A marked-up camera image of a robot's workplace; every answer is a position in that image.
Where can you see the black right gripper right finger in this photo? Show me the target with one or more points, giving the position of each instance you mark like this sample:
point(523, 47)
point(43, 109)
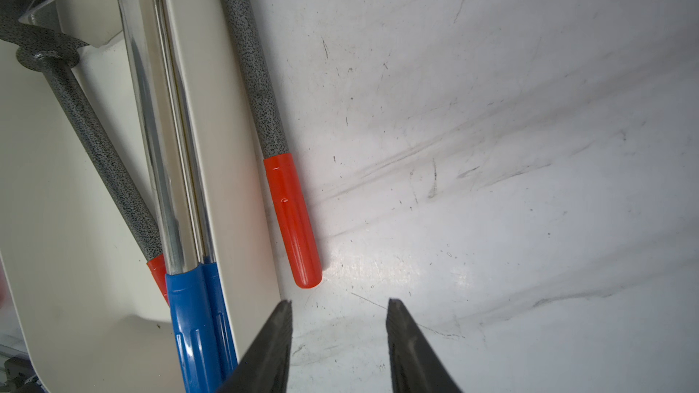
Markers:
point(415, 367)

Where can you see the grey speckled hoe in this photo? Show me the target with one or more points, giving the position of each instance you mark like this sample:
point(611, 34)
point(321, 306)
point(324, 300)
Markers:
point(54, 54)
point(283, 178)

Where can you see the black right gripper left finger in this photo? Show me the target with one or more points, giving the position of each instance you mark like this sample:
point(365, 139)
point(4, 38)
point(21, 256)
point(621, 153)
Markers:
point(265, 366)

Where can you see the chrome hoe blue handle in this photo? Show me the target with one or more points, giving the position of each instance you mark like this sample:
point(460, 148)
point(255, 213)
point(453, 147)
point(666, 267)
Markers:
point(94, 21)
point(206, 351)

